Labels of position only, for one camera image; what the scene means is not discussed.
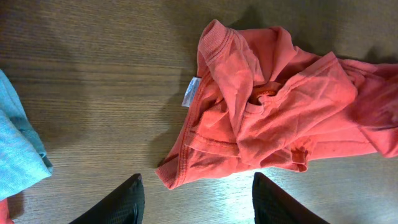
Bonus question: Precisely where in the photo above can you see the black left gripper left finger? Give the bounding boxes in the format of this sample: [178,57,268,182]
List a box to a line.
[70,174,145,224]

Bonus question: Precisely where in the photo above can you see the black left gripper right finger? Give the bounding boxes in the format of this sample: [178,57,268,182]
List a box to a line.
[252,172,328,224]

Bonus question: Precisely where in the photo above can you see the red soccer t-shirt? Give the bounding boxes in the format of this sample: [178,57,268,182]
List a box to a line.
[156,20,397,189]

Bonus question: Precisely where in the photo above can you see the folded grey t-shirt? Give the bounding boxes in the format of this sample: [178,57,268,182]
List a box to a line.
[1,72,53,200]

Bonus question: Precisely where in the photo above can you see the folded red t-shirt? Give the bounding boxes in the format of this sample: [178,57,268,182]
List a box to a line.
[0,199,14,224]

